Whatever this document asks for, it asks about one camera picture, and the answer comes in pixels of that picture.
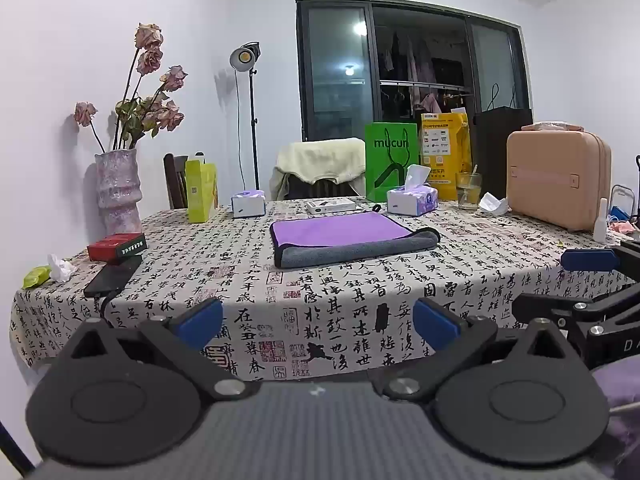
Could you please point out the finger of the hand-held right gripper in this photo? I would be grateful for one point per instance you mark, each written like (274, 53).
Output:
(550, 306)
(589, 260)

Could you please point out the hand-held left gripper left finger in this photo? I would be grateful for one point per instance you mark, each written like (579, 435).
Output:
(200, 321)

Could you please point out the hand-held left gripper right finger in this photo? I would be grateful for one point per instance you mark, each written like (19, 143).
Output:
(437, 328)

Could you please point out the purple and grey towel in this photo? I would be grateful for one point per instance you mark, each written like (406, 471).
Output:
(340, 230)

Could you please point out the small white bottle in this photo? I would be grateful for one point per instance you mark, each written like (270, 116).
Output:
(601, 222)

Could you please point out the purple cloth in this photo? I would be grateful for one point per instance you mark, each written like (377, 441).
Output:
(622, 390)

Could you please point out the pink cloth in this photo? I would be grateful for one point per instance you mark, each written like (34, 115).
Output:
(625, 226)

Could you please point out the pink suitcase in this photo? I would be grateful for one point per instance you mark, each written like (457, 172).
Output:
(555, 180)

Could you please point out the black phone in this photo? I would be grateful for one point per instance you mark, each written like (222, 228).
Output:
(114, 277)

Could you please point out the calligraphy printed tablecloth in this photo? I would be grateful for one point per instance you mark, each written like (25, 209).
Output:
(350, 287)

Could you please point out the red and green box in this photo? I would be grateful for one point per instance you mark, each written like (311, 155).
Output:
(116, 248)

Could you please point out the crumpled white paper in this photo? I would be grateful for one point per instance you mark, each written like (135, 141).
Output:
(492, 204)

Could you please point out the small white tissue pack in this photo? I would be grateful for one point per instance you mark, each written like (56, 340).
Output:
(247, 206)

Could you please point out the yellow-green paper bag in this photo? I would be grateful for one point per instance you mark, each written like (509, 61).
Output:
(200, 192)

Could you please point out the white purple tissue box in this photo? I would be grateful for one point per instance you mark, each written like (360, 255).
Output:
(412, 201)

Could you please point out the clear drinking glass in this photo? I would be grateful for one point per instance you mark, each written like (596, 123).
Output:
(468, 192)

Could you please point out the clear plastic bag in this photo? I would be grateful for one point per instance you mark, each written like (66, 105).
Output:
(550, 126)

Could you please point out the dark wooden chair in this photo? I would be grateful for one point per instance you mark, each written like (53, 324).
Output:
(174, 180)

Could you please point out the black paper bag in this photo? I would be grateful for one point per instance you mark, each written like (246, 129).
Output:
(495, 150)

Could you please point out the crumpled white tissue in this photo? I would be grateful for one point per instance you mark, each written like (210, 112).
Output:
(62, 266)

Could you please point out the pink speckled vase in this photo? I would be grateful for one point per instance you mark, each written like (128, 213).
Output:
(117, 190)

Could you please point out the flat white box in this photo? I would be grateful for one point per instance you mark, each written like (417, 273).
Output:
(330, 205)

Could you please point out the green wrapper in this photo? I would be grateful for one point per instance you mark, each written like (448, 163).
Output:
(37, 276)

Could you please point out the green paper bag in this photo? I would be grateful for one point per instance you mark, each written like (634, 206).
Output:
(387, 160)

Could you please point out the yellow paper bag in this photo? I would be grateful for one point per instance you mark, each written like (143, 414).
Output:
(447, 145)

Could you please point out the cream cloth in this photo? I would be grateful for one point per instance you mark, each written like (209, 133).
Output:
(320, 160)

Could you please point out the dried pink roses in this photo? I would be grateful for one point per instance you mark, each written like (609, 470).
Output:
(150, 110)

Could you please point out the hanging clothes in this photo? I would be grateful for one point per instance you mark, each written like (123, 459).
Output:
(410, 65)

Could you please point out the studio light on stand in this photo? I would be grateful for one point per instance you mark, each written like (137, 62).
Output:
(246, 57)

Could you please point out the black framed sliding window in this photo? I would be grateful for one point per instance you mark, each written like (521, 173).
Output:
(335, 70)

